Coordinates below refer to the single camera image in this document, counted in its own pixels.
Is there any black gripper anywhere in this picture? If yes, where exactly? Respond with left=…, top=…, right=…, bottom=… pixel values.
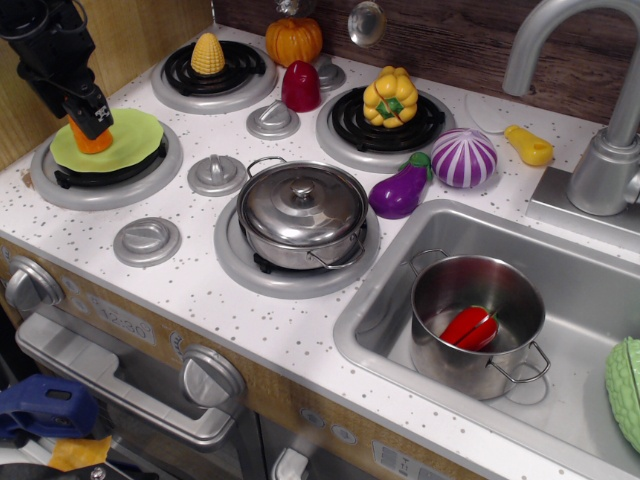
left=8, top=9, right=114, bottom=140

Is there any orange toy carrot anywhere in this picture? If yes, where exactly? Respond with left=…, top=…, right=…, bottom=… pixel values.
left=69, top=118, right=113, bottom=154

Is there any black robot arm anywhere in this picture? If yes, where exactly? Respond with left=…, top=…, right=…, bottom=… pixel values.
left=1, top=0, right=113, bottom=140

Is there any light green plate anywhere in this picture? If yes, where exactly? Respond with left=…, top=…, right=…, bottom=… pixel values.
left=50, top=109, right=164, bottom=173

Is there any front left stove burner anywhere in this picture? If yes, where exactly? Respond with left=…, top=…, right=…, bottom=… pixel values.
left=30, top=123, right=183, bottom=211

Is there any stove burner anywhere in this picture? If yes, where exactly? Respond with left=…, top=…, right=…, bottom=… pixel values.
left=151, top=39, right=278, bottom=115
left=30, top=123, right=183, bottom=211
left=213, top=199, right=381, bottom=300
left=316, top=87, right=456, bottom=173

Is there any yellow toy corn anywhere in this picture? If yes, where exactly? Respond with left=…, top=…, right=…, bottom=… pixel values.
left=190, top=33, right=226, bottom=76

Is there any silver stovetop knob front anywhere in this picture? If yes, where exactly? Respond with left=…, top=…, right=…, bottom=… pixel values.
left=113, top=217, right=182, bottom=268

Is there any silver stovetop knob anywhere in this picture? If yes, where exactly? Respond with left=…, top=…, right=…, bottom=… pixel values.
left=246, top=100, right=300, bottom=140
left=113, top=217, right=182, bottom=268
left=187, top=154, right=247, bottom=197
left=313, top=54, right=346, bottom=92

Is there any silver stovetop knob middle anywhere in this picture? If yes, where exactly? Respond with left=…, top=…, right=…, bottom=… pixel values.
left=187, top=154, right=247, bottom=197

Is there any back left stove burner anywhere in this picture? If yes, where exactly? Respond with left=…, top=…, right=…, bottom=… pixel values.
left=151, top=39, right=278, bottom=115

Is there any silver oven knob left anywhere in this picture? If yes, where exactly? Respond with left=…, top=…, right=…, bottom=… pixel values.
left=5, top=256, right=64, bottom=311

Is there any silver oven knob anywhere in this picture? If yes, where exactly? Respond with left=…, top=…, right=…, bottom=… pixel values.
left=179, top=344, right=246, bottom=409
left=5, top=256, right=64, bottom=311

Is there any silver stovetop knob upper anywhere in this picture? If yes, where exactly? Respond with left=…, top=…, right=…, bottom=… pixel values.
left=246, top=100, right=300, bottom=140

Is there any front right stove burner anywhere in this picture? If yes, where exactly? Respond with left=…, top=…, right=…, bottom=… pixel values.
left=213, top=199, right=381, bottom=300

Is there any orange toy pumpkin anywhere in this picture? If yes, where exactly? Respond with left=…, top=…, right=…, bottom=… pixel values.
left=265, top=18, right=323, bottom=67

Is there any dark red toy pepper half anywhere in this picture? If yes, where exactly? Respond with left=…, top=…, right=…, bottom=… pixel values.
left=281, top=60, right=321, bottom=113

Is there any hanging steel ladle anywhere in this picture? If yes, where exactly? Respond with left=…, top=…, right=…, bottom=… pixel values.
left=275, top=0, right=317, bottom=18

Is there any steel pot with lid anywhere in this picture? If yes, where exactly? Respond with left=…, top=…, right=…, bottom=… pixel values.
left=236, top=157, right=368, bottom=271

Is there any silver stovetop knob back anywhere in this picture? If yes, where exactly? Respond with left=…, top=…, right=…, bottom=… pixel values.
left=313, top=54, right=346, bottom=92

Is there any back right stove burner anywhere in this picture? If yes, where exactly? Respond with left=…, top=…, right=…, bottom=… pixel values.
left=316, top=87, right=456, bottom=173

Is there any blue clamp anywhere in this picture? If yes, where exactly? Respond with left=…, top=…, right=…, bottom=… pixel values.
left=1, top=374, right=99, bottom=439

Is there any silver oven knob right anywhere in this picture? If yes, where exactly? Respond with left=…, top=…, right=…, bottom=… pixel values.
left=179, top=344, right=246, bottom=409

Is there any hanging steel spoon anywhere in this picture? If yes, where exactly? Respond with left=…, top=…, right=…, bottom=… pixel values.
left=347, top=1, right=387, bottom=48

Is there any yellow toy bell pepper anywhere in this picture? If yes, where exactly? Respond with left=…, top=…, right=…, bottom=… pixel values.
left=362, top=66, right=419, bottom=129

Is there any purple toy eggplant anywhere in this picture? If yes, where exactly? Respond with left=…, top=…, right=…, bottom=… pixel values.
left=369, top=152, right=433, bottom=219

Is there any yellow cloth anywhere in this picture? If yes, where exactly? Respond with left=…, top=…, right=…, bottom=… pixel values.
left=48, top=436, right=112, bottom=472

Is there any purple striped toy onion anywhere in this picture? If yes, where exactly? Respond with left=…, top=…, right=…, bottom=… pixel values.
left=431, top=128, right=498, bottom=188

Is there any open steel pot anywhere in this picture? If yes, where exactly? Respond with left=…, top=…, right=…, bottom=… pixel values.
left=410, top=253, right=550, bottom=400

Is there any yellow toy squash piece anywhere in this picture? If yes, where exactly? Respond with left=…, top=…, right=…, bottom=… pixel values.
left=504, top=125, right=554, bottom=166

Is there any silver faucet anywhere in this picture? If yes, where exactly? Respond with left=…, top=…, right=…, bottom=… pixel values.
left=502, top=1, right=639, bottom=216

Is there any silver sink basin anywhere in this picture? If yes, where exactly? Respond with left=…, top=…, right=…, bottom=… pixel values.
left=334, top=200, right=639, bottom=479

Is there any green toy cabbage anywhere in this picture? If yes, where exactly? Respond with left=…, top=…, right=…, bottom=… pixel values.
left=605, top=337, right=639, bottom=451

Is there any black cable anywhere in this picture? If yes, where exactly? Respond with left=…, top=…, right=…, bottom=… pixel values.
left=0, top=0, right=89, bottom=44

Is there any silver oven door handle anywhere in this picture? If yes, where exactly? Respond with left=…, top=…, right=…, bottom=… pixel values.
left=16, top=314, right=236, bottom=452

